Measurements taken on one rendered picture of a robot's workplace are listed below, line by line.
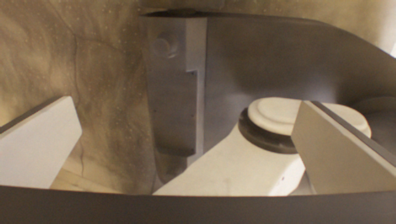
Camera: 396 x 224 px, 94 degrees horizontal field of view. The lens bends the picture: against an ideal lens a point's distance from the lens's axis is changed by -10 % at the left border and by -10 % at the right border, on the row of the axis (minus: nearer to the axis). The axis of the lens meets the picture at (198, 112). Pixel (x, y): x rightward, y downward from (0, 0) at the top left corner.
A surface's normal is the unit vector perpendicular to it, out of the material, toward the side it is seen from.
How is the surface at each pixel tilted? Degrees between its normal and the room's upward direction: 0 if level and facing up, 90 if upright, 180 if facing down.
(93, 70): 0
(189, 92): 0
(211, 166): 90
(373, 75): 0
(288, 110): 90
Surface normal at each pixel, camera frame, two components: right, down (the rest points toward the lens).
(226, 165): 0.02, -0.86
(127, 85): -0.20, 0.50
